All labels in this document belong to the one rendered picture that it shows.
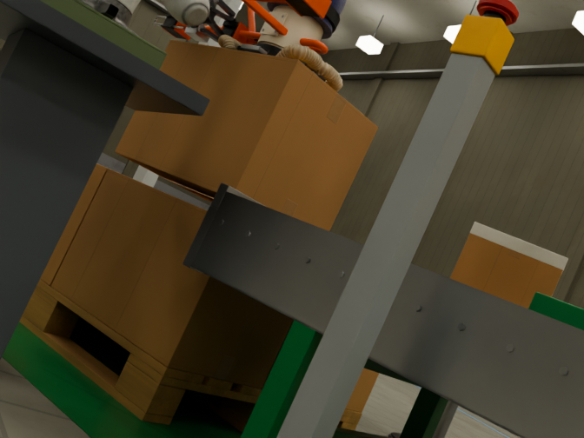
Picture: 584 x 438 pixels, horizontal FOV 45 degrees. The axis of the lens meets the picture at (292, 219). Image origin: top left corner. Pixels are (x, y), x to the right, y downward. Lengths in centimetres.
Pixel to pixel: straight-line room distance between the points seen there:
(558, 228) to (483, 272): 930
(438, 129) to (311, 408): 49
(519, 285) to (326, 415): 201
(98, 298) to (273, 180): 61
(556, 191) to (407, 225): 1161
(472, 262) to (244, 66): 149
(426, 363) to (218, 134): 95
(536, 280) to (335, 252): 176
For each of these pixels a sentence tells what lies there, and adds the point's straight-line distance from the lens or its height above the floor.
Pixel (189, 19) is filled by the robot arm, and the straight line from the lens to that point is 204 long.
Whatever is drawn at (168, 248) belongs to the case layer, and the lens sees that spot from 193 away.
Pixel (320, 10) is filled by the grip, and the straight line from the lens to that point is 183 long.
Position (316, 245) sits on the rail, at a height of 56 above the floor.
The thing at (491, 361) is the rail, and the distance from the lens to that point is 122.
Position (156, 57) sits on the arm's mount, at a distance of 162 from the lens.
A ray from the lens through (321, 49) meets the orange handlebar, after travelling 211.
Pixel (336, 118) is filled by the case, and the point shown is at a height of 93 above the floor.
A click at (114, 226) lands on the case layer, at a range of 213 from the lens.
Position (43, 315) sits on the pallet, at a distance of 226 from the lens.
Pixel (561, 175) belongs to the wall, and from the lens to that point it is 1282.
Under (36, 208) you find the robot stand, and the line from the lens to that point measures 159.
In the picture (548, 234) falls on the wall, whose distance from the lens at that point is 1241.
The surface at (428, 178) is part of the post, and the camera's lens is 114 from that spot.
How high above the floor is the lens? 48
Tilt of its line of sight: 4 degrees up
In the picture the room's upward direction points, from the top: 25 degrees clockwise
